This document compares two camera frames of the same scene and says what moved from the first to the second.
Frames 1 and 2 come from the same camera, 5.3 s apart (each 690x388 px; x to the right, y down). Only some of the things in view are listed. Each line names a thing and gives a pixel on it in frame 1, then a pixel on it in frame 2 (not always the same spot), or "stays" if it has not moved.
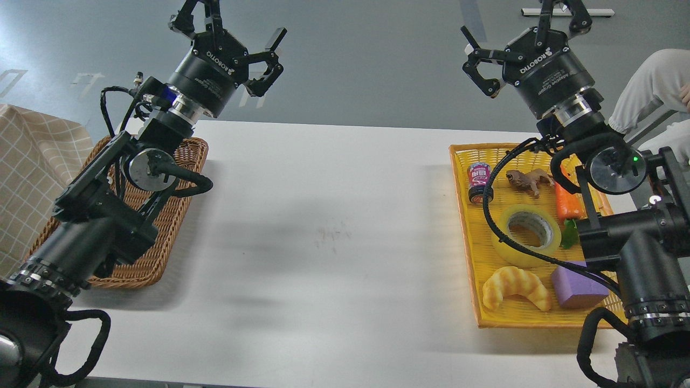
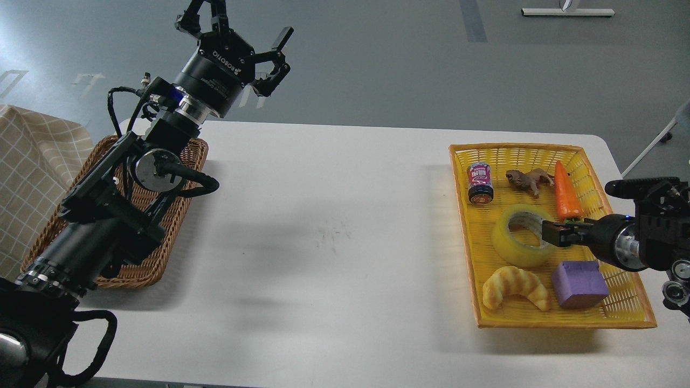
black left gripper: (218, 64) stays
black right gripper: (548, 75) -> (600, 235)
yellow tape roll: (512, 257) stays
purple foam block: (574, 289) stays
